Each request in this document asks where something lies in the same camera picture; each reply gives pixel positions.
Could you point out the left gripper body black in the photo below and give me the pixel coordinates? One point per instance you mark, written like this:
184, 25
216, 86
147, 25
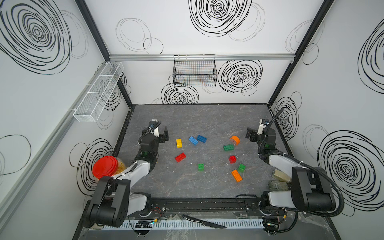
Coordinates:
160, 140

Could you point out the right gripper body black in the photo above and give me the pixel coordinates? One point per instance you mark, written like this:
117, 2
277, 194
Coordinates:
254, 137

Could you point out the red small lego brick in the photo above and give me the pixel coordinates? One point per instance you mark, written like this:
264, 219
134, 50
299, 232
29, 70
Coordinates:
232, 159

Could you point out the green small lego brick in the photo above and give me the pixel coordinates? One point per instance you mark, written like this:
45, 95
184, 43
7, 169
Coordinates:
241, 168
201, 167

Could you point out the orange long lego brick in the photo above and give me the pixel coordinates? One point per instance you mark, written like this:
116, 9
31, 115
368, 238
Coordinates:
236, 176

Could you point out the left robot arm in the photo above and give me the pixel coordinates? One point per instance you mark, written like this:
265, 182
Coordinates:
113, 200

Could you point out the orange half-round lego piece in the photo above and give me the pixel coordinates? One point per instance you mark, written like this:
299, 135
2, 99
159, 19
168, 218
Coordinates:
235, 140

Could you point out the yellow lego brick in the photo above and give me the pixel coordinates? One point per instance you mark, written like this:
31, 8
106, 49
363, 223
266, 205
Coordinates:
179, 143

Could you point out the light blue lego brick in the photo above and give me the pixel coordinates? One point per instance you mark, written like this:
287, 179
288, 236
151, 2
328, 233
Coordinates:
193, 141

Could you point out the red long lego brick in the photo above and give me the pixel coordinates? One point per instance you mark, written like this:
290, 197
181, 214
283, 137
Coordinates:
180, 157

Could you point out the dark blue lego brick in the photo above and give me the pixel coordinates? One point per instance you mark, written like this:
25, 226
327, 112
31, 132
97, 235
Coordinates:
201, 139

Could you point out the glass bottle tan lid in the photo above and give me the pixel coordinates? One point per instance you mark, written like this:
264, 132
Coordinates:
281, 176

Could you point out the glass jar green contents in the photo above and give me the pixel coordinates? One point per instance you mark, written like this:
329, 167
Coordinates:
278, 186

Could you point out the red-lidded jar yellow contents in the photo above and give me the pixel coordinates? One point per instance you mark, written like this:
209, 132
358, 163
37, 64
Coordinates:
108, 166

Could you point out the black knife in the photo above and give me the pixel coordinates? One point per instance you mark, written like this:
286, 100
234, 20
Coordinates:
203, 222

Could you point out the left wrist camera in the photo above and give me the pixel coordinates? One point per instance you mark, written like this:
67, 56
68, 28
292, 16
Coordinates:
154, 125

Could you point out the clear plastic wall shelf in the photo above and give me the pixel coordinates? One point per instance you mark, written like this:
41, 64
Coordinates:
100, 90

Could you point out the black wire basket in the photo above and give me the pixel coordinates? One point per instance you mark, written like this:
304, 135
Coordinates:
195, 70

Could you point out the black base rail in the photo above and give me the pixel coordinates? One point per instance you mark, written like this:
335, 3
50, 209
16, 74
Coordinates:
248, 206

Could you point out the white slotted cable duct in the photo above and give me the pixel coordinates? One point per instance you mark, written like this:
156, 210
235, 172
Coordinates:
182, 224

